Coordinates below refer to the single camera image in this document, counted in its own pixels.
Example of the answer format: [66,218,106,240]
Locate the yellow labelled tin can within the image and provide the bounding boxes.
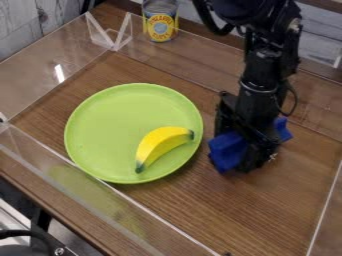
[142,0,179,43]

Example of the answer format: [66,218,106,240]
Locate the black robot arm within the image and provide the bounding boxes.
[209,0,302,173]

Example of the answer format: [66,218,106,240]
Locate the green plate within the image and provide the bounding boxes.
[64,83,203,184]

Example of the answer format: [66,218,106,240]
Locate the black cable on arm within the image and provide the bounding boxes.
[274,79,299,118]

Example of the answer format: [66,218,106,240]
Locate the blue plastic block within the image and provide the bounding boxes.
[209,117,293,173]

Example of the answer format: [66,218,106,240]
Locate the clear acrylic corner bracket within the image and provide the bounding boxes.
[86,12,132,52]

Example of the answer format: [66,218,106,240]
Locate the black metal stand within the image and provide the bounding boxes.
[0,205,79,256]

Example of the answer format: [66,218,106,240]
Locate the yellow toy banana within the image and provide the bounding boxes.
[135,126,195,174]

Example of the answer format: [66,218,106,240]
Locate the clear acrylic front wall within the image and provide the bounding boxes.
[0,123,221,256]

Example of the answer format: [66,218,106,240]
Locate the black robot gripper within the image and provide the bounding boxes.
[214,79,283,173]

